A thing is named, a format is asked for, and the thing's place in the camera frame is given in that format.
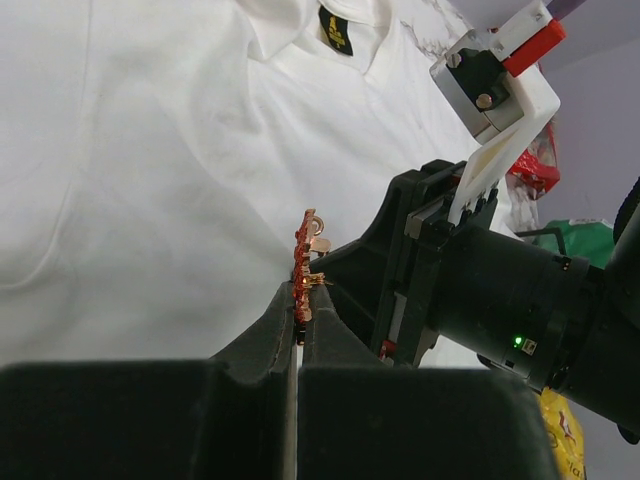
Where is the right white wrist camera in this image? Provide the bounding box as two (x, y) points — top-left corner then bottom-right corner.
(430, 1), (566, 225)

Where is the white t-shirt daisy print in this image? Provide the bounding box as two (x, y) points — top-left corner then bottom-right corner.
(1, 1), (476, 364)

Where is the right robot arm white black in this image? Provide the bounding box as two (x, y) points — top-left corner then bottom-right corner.
(311, 160), (639, 444)

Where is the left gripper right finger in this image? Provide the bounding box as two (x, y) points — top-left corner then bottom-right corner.
(297, 287), (560, 479)

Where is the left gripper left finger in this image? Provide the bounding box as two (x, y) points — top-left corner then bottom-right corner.
(1, 283), (296, 479)

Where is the yellow Lays chips bag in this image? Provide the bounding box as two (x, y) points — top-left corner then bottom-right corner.
(538, 389), (586, 480)

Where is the red maple leaf brooch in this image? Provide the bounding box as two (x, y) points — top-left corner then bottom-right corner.
(291, 209), (331, 346)

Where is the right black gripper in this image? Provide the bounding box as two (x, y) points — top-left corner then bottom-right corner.
(312, 160), (465, 367)

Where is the red candy bag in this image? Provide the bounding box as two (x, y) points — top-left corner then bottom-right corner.
(509, 120), (561, 200)

